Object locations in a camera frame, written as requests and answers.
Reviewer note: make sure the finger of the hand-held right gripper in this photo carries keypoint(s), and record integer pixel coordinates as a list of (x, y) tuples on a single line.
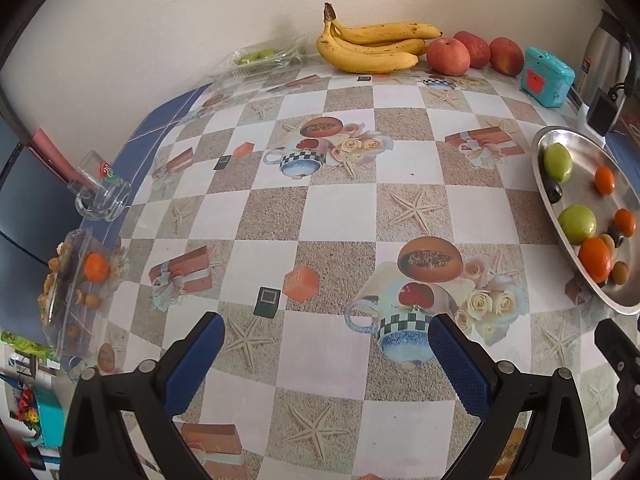
[(612, 340)]

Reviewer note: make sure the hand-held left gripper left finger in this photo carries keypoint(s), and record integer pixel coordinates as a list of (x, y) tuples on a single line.
[(195, 360)]

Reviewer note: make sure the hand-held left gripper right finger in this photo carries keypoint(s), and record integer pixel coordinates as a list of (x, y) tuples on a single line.
[(460, 365)]

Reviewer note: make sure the brown kiwi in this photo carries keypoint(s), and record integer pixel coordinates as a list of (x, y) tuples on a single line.
[(621, 272), (604, 240)]

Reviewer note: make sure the orange tangerine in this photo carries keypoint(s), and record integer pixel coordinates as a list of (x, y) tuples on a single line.
[(595, 260), (605, 180), (96, 267), (625, 222)]

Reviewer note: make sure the dark purple plum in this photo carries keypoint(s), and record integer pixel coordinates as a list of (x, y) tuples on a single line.
[(554, 192), (617, 237)]

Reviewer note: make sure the large green jujube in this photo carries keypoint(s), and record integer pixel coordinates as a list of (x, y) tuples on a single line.
[(577, 225), (557, 162)]

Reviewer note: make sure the round stainless steel plate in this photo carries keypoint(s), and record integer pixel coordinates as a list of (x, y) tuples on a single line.
[(582, 170)]

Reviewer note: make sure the clear plastic tray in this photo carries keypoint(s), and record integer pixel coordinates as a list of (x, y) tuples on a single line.
[(70, 310)]

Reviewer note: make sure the teal plastic bin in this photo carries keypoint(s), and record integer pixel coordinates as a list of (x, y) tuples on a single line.
[(52, 420)]

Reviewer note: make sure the green leafy item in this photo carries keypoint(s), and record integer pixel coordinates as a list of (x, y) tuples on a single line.
[(22, 345)]

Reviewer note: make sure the cluster of golden berries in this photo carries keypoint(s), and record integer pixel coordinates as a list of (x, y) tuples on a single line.
[(50, 265)]

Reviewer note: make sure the colourful toy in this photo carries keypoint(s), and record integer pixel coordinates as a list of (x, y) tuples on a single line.
[(25, 410)]

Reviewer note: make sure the clear glass mug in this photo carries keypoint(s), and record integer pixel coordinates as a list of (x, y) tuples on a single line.
[(102, 195)]

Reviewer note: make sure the checkered printed tablecloth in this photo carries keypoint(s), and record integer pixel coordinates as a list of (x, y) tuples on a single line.
[(325, 210)]

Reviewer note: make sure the white power strip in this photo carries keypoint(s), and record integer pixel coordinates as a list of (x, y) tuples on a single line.
[(582, 115)]

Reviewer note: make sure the black power adapter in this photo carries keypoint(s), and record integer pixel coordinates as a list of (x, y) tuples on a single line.
[(601, 110)]

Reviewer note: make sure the pink bar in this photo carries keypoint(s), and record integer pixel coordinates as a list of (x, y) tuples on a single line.
[(52, 157)]

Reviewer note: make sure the teal plastic box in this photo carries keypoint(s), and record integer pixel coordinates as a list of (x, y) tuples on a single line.
[(545, 77)]

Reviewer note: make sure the stainless steel thermos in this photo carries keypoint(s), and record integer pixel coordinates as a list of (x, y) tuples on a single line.
[(600, 55)]

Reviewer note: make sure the red apple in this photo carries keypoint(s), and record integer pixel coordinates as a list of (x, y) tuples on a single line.
[(506, 56), (477, 50), (448, 56)]

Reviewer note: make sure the small green fruit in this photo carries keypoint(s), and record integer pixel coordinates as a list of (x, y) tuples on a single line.
[(266, 54), (247, 59)]

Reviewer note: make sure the yellow banana bunch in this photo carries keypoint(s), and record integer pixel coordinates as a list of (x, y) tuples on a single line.
[(370, 60)]

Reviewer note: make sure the clear plastic clamshell box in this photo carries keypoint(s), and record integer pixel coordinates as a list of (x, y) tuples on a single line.
[(285, 52)]

